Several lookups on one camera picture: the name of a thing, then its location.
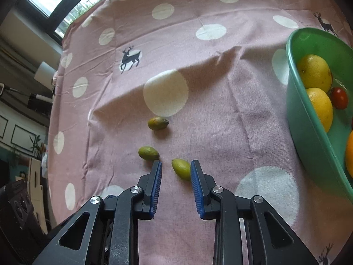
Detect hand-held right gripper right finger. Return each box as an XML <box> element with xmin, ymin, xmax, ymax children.
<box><xmin>190</xmin><ymin>159</ymin><xmax>320</xmax><ymax>265</ymax></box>

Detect yellow lemon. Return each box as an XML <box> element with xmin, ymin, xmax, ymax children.
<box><xmin>306</xmin><ymin>87</ymin><xmax>334</xmax><ymax>133</ymax></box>

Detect black device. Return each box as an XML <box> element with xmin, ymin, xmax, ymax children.
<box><xmin>26</xmin><ymin>92</ymin><xmax>54</xmax><ymax>114</ymax></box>

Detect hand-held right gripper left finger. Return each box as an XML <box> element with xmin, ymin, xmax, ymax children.
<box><xmin>32</xmin><ymin>160</ymin><xmax>163</xmax><ymax>265</ymax></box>

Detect green plastic bowl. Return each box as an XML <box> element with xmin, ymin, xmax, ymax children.
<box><xmin>286</xmin><ymin>28</ymin><xmax>353</xmax><ymax>202</ymax></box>

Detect pink polka dot cloth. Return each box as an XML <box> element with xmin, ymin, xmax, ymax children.
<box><xmin>45</xmin><ymin>0</ymin><xmax>353</xmax><ymax>265</ymax></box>

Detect white cylinder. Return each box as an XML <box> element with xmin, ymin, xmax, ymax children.
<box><xmin>34</xmin><ymin>62</ymin><xmax>56</xmax><ymax>90</ymax></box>

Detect light wooden board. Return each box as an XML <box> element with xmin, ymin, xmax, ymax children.
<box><xmin>28</xmin><ymin>157</ymin><xmax>50</xmax><ymax>232</ymax></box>

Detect red cherry tomato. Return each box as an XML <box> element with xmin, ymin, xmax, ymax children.
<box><xmin>330</xmin><ymin>87</ymin><xmax>348</xmax><ymax>109</ymax></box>

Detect yellow-green lemon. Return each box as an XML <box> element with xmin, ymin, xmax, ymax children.
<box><xmin>296</xmin><ymin>54</ymin><xmax>333</xmax><ymax>93</ymax></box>

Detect framed plant picture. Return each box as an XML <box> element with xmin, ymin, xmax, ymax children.
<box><xmin>11</xmin><ymin>124</ymin><xmax>38</xmax><ymax>152</ymax></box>

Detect orange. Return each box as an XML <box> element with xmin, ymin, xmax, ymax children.
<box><xmin>345</xmin><ymin>130</ymin><xmax>353</xmax><ymax>178</ymax></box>

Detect brownish green olive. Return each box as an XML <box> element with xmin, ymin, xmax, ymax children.
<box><xmin>148</xmin><ymin>117</ymin><xmax>169</xmax><ymax>131</ymax></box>

